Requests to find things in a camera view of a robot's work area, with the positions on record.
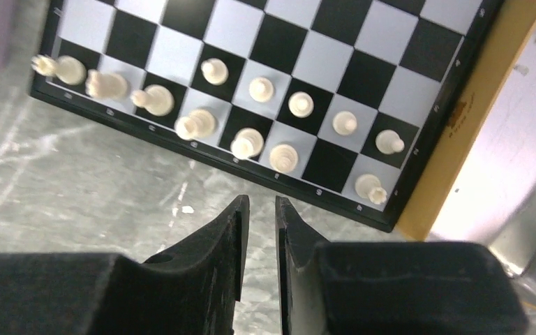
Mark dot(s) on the white chess bishop piece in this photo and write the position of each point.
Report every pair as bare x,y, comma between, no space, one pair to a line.
155,99
283,158

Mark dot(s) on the white chess queen piece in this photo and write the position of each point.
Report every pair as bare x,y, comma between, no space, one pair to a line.
197,124

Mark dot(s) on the white chess pawn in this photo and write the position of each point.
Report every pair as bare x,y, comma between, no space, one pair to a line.
345,123
301,104
261,89
214,71

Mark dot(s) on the black white chess board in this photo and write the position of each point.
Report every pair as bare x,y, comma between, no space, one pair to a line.
336,103

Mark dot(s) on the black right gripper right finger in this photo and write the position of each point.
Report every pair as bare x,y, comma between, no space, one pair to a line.
383,287

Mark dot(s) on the white chess king piece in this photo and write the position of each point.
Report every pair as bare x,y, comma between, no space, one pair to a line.
247,143

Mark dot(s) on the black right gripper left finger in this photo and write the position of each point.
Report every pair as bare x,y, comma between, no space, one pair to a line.
189,288

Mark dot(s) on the white chess knight piece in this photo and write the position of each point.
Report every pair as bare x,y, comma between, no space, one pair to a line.
106,85

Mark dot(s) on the yellow tray of white pieces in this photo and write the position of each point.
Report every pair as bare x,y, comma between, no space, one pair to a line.
480,182

